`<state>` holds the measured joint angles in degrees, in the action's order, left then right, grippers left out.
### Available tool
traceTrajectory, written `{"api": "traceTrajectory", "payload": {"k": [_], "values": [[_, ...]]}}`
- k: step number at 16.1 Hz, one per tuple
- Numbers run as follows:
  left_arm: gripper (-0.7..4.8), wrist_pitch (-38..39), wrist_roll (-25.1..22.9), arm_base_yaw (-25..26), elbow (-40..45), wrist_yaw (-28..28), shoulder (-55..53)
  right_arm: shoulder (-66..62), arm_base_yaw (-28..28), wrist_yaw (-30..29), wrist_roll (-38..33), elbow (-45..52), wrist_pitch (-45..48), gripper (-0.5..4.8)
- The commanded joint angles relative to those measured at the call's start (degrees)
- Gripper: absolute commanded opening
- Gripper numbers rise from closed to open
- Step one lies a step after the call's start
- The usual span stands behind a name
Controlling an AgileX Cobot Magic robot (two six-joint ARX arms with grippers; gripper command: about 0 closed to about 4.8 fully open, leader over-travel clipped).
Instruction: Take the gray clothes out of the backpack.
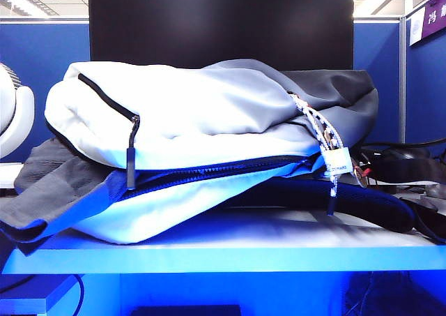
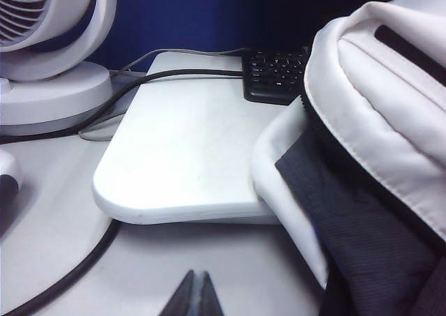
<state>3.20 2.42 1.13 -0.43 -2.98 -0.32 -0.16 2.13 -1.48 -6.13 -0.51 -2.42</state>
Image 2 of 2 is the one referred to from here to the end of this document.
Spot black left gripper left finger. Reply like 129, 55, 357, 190
162, 269, 197, 316

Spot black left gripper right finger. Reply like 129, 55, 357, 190
197, 270, 224, 316

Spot white desk fan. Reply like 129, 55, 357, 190
0, 0, 118, 136

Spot white and gray backpack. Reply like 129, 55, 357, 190
249, 0, 446, 316

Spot thin gray cable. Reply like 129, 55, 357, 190
120, 47, 254, 72

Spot thin black cable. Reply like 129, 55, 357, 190
0, 68, 245, 145

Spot thick black cable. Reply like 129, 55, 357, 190
0, 220, 122, 316

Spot white desk riser board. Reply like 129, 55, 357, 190
91, 52, 284, 226

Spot dark gray clothes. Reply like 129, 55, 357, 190
274, 133, 446, 316

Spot black keyboard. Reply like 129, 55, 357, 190
241, 46, 312, 106

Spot white rounded plastic object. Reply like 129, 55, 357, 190
0, 149, 24, 239

